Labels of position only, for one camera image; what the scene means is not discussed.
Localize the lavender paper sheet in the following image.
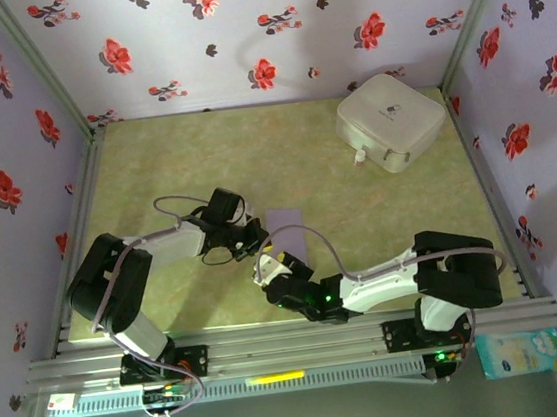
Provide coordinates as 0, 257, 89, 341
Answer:
262, 205, 312, 274

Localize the yellow label strip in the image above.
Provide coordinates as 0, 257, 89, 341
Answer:
245, 369, 307, 387

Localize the white plastic storage box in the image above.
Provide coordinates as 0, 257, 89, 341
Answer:
328, 66, 454, 181

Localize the blue wet wipes packet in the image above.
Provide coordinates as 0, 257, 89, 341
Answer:
475, 327, 557, 384

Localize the white box with red mark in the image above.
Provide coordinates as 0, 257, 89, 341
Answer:
46, 391, 80, 416

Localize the grey right arm cable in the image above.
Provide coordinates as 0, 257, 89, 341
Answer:
251, 200, 523, 405

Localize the long grooved aluminium rail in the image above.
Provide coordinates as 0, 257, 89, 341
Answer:
22, 290, 557, 399

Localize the grey slotted cable duct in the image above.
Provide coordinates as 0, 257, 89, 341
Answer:
46, 355, 428, 417

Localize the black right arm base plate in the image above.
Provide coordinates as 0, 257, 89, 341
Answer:
380, 310, 476, 354

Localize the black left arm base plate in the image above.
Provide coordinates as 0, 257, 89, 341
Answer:
116, 343, 213, 388

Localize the black electronics board with wires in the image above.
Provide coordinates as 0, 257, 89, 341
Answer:
431, 346, 467, 369
140, 382, 190, 407

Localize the aluminium table edge rail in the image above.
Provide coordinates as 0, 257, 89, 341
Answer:
21, 126, 132, 360
439, 76, 556, 309

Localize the aluminium corner post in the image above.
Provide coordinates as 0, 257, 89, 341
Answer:
429, 0, 530, 95
0, 0, 105, 151

